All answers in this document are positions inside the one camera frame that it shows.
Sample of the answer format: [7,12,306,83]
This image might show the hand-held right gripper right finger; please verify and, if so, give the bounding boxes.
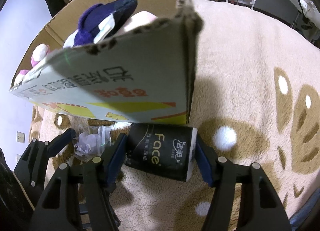
[195,136,292,231]

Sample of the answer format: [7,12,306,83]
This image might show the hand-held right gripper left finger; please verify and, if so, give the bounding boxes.
[30,133,129,231]

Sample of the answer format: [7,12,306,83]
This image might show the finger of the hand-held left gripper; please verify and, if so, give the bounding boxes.
[14,128,77,189]

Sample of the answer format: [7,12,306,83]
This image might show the clear plastic bag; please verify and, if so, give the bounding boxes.
[72,125,113,162]

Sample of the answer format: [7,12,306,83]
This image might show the black tissue pack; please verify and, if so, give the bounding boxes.
[124,122,198,182]

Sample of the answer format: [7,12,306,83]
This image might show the printed cardboard box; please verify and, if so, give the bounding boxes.
[9,0,203,125]

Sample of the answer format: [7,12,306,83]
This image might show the pink plush bear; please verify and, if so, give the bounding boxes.
[14,44,52,87]

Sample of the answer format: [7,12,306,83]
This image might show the purple white plush toy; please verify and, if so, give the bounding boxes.
[62,0,159,48]

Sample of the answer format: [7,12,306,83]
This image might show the person's blue jeans leg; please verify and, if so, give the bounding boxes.
[290,203,315,231]

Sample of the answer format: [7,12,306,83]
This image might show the black trousers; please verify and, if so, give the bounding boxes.
[42,0,73,17]

